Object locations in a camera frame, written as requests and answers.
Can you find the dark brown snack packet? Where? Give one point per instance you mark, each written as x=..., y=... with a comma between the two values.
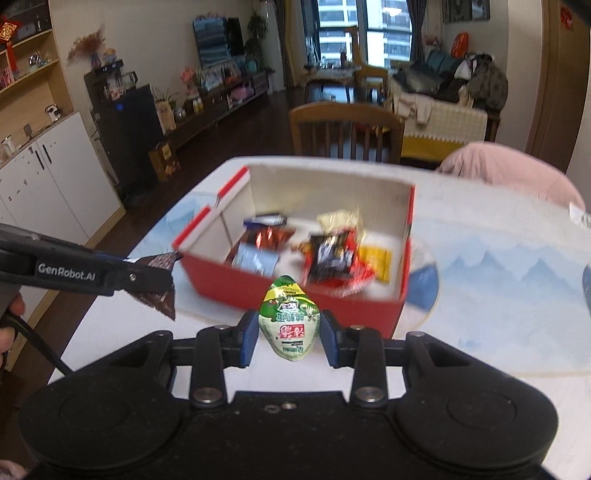
x=159, y=302

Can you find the dark blue snack packet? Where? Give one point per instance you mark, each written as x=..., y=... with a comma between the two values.
x=268, y=218

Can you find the coffee table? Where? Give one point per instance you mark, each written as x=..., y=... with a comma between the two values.
x=328, y=74

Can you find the sofa with cream cover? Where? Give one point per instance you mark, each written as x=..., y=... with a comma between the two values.
x=443, y=124

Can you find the brown gift bag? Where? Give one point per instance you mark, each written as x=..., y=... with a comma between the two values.
x=164, y=161

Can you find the wooden dining chair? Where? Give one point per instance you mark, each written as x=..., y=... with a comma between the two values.
x=346, y=113

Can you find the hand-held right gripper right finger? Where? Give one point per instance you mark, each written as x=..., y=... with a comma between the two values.
x=332, y=339

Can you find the blue white candy packet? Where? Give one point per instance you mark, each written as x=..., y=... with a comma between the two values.
x=254, y=261

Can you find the flat television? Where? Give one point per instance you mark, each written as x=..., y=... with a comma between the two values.
x=217, y=44

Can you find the green snack packet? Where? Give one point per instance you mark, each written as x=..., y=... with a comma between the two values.
x=288, y=318

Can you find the orange yellow snack packet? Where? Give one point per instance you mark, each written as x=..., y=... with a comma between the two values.
x=376, y=263

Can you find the wooden door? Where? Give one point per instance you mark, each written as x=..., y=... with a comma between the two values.
x=554, y=92

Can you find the grey curtain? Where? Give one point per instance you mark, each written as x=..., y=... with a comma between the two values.
x=291, y=41
x=416, y=27

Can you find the red hanging ornament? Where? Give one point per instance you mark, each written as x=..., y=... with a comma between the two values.
x=9, y=30

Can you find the green house plant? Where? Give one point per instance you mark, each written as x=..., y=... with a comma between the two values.
x=257, y=30

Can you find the wooden armchair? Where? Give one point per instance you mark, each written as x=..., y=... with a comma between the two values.
x=369, y=76

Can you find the dried flower bunch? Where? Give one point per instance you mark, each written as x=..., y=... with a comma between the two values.
x=87, y=46

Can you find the dark framed wall picture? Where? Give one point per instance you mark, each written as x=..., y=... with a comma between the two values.
x=481, y=9
x=457, y=10

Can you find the shiny brown-red snack packet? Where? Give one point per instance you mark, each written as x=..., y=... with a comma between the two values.
x=268, y=237

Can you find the blue mountain print table mat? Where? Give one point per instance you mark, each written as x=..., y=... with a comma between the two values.
x=485, y=286

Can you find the red door decoration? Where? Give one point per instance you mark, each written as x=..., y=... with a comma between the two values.
x=567, y=17

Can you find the small white printed packet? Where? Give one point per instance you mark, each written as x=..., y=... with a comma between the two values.
x=579, y=214

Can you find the pale yellow snack packet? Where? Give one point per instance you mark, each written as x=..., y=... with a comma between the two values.
x=337, y=219

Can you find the large window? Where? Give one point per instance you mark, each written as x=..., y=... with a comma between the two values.
x=337, y=27

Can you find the dark wooden television cabinet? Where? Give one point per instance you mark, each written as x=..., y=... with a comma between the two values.
x=217, y=106

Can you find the red cardboard box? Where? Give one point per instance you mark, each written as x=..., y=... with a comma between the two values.
x=217, y=277

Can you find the black cabinet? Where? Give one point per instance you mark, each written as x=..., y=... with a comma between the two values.
x=129, y=138

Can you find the wooden wall shelf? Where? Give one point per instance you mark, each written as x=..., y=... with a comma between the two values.
x=62, y=92

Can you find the person's left hand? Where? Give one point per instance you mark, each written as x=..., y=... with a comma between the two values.
x=5, y=344

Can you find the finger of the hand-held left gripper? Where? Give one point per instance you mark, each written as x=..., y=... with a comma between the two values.
x=138, y=277

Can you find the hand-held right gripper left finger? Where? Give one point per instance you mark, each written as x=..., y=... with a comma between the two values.
x=248, y=339

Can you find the red bag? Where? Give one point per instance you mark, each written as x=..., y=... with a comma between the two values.
x=460, y=44

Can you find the white cabinet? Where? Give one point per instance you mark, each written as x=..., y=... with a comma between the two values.
x=55, y=184

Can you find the red printed snack packet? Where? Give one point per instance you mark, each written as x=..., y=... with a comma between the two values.
x=358, y=277

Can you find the pile of dark clothes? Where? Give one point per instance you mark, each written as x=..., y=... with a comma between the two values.
x=489, y=83

